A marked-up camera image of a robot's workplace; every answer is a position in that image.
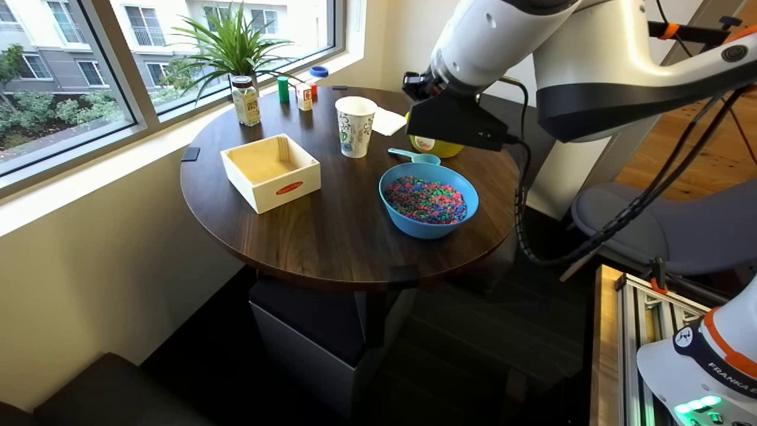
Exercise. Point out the grey office chair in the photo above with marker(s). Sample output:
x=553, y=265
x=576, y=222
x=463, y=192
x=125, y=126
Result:
x=677, y=227

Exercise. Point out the small black pad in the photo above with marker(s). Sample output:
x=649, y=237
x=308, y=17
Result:
x=191, y=155

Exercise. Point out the printed paper cup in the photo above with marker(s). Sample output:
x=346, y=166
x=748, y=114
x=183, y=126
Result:
x=355, y=131

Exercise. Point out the blue round lid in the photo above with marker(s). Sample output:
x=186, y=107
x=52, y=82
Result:
x=320, y=72

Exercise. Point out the blue plastic bowl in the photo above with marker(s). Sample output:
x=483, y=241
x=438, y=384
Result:
x=426, y=229

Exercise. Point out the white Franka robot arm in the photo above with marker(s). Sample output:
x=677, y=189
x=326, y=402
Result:
x=489, y=39

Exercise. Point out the red block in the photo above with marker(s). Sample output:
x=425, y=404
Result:
x=314, y=89

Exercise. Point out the light wooden box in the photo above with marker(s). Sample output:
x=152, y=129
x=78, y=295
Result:
x=275, y=189

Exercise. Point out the colourful beads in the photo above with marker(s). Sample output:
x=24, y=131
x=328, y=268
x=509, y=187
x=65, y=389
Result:
x=426, y=201

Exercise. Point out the yellow plastic bowl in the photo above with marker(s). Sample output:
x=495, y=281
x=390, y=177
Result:
x=451, y=149

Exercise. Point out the aluminium rail cart frame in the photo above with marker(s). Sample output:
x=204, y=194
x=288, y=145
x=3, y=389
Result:
x=631, y=338

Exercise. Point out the grey window frame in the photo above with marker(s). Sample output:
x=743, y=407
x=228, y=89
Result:
x=125, y=72

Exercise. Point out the white paper napkin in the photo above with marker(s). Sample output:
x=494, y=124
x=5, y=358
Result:
x=390, y=121

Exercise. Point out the green potted plant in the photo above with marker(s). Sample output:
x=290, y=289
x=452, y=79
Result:
x=228, y=42

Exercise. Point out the teal measuring cup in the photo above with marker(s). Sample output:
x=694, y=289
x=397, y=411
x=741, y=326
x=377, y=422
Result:
x=415, y=157

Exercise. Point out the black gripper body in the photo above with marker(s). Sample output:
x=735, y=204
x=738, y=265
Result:
x=457, y=121

